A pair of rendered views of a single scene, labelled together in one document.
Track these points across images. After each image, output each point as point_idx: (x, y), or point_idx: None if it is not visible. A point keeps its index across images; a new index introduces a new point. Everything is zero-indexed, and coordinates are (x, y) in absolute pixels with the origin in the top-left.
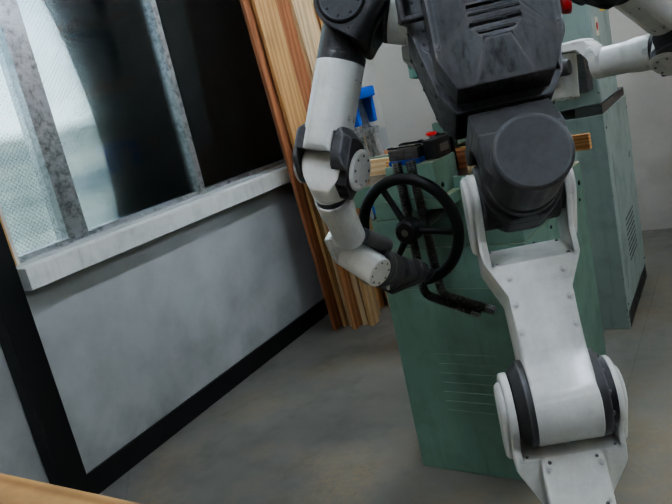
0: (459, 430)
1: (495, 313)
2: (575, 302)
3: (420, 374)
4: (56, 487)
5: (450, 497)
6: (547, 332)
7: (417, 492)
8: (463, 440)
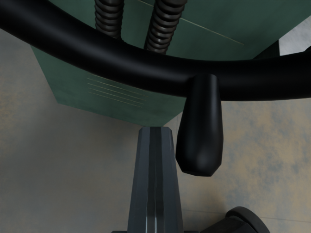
0: (95, 101)
1: (188, 56)
2: None
3: (59, 66)
4: None
5: (85, 142)
6: None
7: (58, 136)
8: (96, 104)
